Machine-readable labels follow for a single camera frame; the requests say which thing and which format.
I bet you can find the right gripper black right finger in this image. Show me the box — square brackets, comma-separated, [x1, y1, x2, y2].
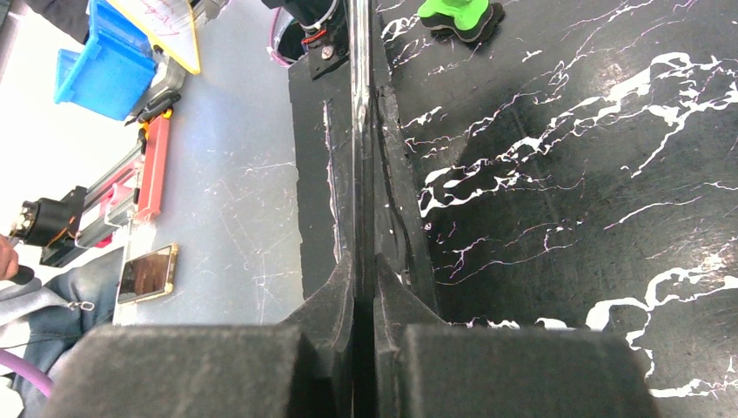
[374, 255, 658, 417]

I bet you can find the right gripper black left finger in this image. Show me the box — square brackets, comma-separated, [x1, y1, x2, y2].
[42, 256, 353, 417]

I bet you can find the green whiteboard eraser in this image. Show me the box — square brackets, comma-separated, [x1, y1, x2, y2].
[417, 0, 505, 43]

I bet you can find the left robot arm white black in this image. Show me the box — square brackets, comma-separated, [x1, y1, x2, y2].
[262, 0, 350, 80]

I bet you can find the person hand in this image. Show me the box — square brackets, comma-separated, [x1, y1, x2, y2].
[0, 236, 20, 280]

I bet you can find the smartphone gold case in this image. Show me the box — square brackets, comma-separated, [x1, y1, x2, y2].
[116, 244, 178, 305]

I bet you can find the aluminium stand with red part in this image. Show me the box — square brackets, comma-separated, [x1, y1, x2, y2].
[39, 145, 143, 267]

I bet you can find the person in denim clothes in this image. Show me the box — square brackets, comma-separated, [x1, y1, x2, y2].
[0, 247, 125, 418]

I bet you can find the black motor on stand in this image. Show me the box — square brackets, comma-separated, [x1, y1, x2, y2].
[9, 186, 87, 248]

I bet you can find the red orange hand tool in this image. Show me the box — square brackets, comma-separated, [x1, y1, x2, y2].
[127, 90, 181, 224]

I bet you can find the blue plastic bin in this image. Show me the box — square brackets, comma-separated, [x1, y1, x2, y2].
[53, 1, 156, 121]

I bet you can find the blue yellow framed board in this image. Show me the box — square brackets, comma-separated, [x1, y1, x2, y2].
[111, 0, 201, 75]

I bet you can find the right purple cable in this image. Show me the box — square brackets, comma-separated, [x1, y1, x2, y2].
[0, 348, 56, 399]

